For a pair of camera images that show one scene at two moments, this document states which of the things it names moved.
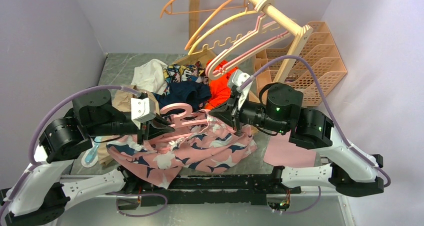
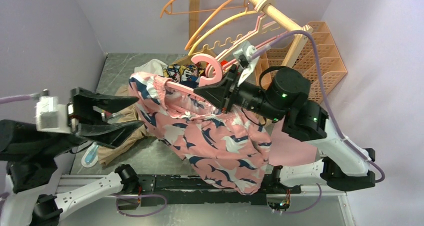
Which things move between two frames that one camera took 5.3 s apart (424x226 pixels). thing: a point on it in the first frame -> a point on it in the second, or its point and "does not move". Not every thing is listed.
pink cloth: [280, 151] does not move
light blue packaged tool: [90, 157] does not move
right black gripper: [231, 112] -> [218, 93]
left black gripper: [158, 127] -> [113, 133]
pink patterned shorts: [203, 144] -> [233, 149]
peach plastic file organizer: [317, 72] does not move
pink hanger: [178, 122] -> [203, 81]
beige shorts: [122, 96] -> [107, 155]
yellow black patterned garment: [194, 72] does not move
